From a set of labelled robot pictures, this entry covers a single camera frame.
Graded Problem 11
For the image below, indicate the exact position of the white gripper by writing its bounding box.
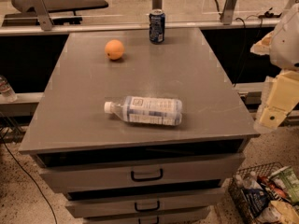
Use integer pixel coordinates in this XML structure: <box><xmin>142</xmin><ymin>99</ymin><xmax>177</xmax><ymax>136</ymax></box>
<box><xmin>250</xmin><ymin>4</ymin><xmax>299</xmax><ymax>133</ymax></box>

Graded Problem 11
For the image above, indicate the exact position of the orange fruit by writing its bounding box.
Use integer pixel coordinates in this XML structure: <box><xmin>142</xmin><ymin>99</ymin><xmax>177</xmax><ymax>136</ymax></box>
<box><xmin>105</xmin><ymin>39</ymin><xmax>124</xmax><ymax>60</ymax></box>

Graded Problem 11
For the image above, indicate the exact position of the clear plastic water bottle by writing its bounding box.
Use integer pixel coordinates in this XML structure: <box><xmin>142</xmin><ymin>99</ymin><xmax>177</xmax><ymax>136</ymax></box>
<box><xmin>104</xmin><ymin>96</ymin><xmax>182</xmax><ymax>126</ymax></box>

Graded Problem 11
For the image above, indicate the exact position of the clear bottle at left edge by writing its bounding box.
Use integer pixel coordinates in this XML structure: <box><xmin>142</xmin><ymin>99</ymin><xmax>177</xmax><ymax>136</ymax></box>
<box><xmin>0</xmin><ymin>75</ymin><xmax>17</xmax><ymax>102</ymax></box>

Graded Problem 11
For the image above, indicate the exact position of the red snack bag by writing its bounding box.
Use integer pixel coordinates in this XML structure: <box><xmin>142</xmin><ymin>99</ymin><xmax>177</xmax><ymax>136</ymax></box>
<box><xmin>258</xmin><ymin>176</ymin><xmax>287</xmax><ymax>201</ymax></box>

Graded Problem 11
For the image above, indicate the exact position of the blue snack bag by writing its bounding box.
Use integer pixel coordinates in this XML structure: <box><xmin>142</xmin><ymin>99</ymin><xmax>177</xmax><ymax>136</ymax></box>
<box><xmin>243</xmin><ymin>189</ymin><xmax>270</xmax><ymax>217</ymax></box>

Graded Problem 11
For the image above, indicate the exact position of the yellow snack bag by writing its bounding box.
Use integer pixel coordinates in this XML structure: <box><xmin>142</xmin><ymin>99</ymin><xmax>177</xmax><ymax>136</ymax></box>
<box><xmin>270</xmin><ymin>201</ymin><xmax>299</xmax><ymax>224</ymax></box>

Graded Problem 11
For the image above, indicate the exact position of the blue soda can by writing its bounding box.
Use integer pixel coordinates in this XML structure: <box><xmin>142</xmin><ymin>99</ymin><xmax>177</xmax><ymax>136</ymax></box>
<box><xmin>149</xmin><ymin>9</ymin><xmax>165</xmax><ymax>44</ymax></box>

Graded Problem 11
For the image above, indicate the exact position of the grey drawer cabinet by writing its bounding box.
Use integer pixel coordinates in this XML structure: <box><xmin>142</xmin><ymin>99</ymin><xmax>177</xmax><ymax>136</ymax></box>
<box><xmin>20</xmin><ymin>28</ymin><xmax>255</xmax><ymax>224</ymax></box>

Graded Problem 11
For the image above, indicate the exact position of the wire basket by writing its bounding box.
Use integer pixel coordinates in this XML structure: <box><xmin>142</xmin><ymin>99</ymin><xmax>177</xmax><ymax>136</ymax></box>
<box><xmin>228</xmin><ymin>162</ymin><xmax>282</xmax><ymax>224</ymax></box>

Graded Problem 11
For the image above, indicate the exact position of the right metal bracket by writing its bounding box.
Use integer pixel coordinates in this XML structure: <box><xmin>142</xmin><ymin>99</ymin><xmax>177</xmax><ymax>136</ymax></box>
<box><xmin>221</xmin><ymin>0</ymin><xmax>237</xmax><ymax>25</ymax></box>

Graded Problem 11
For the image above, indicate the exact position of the black cable in background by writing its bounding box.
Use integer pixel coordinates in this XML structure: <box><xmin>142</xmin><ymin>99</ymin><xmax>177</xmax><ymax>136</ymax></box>
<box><xmin>210</xmin><ymin>0</ymin><xmax>275</xmax><ymax>87</ymax></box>

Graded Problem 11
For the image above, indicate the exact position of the bottom drawer with black handle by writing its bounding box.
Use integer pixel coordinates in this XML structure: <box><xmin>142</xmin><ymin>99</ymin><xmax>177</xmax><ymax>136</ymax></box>
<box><xmin>83</xmin><ymin>206</ymin><xmax>210</xmax><ymax>224</ymax></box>

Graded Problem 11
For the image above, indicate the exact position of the drawer with black handle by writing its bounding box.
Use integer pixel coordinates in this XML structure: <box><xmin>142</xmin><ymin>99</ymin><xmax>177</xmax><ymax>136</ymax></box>
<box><xmin>83</xmin><ymin>206</ymin><xmax>210</xmax><ymax>224</ymax></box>
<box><xmin>40</xmin><ymin>153</ymin><xmax>245</xmax><ymax>193</ymax></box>
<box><xmin>66</xmin><ymin>188</ymin><xmax>225</xmax><ymax>218</ymax></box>

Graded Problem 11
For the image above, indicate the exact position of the metal rail bar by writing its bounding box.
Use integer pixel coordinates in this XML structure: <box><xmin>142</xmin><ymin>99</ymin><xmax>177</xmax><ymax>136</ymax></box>
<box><xmin>0</xmin><ymin>19</ymin><xmax>280</xmax><ymax>36</ymax></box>

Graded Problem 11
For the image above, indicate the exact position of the middle drawer with black handle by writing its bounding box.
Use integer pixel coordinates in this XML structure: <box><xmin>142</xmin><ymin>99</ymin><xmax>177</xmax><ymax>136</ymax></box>
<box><xmin>66</xmin><ymin>188</ymin><xmax>225</xmax><ymax>218</ymax></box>

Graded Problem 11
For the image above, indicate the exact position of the top drawer with black handle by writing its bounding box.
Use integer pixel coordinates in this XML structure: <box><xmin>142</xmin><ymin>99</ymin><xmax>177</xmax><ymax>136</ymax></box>
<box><xmin>40</xmin><ymin>153</ymin><xmax>245</xmax><ymax>193</ymax></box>

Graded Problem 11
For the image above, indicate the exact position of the black floor cable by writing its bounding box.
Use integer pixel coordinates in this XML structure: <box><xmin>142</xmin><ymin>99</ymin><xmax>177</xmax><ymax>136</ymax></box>
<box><xmin>0</xmin><ymin>131</ymin><xmax>59</xmax><ymax>224</ymax></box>

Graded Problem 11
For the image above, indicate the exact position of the left metal bracket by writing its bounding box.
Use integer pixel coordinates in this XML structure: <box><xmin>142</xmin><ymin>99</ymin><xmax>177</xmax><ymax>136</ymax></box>
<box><xmin>31</xmin><ymin>0</ymin><xmax>53</xmax><ymax>31</ymax></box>

